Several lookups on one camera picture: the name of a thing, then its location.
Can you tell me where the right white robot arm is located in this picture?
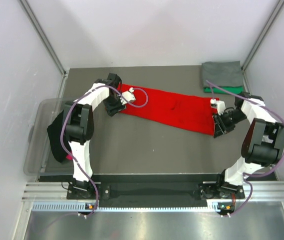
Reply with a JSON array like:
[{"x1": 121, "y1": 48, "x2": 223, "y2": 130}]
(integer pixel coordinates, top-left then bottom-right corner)
[{"x1": 210, "y1": 92, "x2": 284, "y2": 198}]

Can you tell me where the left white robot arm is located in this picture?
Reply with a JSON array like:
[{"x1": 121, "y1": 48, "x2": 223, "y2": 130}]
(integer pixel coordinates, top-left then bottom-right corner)
[{"x1": 62, "y1": 73, "x2": 125, "y2": 199}]

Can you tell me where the grey slotted cable duct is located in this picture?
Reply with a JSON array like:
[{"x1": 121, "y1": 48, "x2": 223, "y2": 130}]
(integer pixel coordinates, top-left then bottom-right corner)
[{"x1": 31, "y1": 201, "x2": 235, "y2": 213}]

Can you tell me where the left aluminium frame post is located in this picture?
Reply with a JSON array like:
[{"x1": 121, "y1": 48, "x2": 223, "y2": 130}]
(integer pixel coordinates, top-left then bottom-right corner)
[{"x1": 18, "y1": 0, "x2": 66, "y2": 76}]

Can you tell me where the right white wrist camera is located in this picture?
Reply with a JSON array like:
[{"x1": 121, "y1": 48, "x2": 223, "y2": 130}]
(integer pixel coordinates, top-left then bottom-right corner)
[{"x1": 210, "y1": 98, "x2": 226, "y2": 115}]

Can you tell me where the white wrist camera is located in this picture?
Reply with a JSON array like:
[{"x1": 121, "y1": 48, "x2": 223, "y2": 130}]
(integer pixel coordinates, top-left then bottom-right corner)
[
  {"x1": 120, "y1": 87, "x2": 136, "y2": 105},
  {"x1": 210, "y1": 98, "x2": 226, "y2": 115}
]

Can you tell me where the clear plastic bin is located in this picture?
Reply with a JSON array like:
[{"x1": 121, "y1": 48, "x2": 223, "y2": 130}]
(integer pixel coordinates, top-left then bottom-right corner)
[{"x1": 23, "y1": 97, "x2": 75, "y2": 177}]

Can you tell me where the aluminium frame post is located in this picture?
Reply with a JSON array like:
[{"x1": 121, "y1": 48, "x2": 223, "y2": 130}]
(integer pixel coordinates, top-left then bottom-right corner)
[
  {"x1": 242, "y1": 0, "x2": 284, "y2": 72},
  {"x1": 18, "y1": 0, "x2": 66, "y2": 76}
]

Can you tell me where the red t shirt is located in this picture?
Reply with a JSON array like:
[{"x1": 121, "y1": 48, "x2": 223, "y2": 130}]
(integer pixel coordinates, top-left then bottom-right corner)
[{"x1": 121, "y1": 87, "x2": 217, "y2": 136}]

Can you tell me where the folded grey t shirt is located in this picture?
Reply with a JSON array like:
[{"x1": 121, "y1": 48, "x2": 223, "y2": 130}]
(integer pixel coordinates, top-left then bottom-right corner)
[{"x1": 201, "y1": 61, "x2": 244, "y2": 88}]

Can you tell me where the right aluminium frame post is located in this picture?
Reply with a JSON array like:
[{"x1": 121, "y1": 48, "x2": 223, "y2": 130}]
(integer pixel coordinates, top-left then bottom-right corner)
[{"x1": 242, "y1": 0, "x2": 284, "y2": 72}]

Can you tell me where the black t shirt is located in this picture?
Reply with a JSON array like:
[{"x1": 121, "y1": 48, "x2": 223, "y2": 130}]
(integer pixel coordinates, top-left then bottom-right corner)
[{"x1": 46, "y1": 111, "x2": 69, "y2": 164}]

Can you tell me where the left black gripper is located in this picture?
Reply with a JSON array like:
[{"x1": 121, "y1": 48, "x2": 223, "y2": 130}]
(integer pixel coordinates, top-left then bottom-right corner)
[{"x1": 103, "y1": 92, "x2": 126, "y2": 117}]

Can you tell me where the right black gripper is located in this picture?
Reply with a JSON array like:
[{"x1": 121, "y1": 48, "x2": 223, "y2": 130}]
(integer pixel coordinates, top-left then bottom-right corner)
[{"x1": 213, "y1": 109, "x2": 248, "y2": 139}]

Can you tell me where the folded green t shirt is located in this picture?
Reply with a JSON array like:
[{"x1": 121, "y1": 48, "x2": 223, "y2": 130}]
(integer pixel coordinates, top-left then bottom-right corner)
[{"x1": 212, "y1": 86, "x2": 244, "y2": 95}]

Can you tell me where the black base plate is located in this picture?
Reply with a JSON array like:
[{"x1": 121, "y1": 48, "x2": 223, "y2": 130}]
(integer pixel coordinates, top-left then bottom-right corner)
[{"x1": 66, "y1": 182, "x2": 245, "y2": 202}]

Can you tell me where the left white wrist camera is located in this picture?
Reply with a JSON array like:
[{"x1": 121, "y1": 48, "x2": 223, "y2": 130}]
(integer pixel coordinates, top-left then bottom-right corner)
[{"x1": 120, "y1": 87, "x2": 136, "y2": 105}]

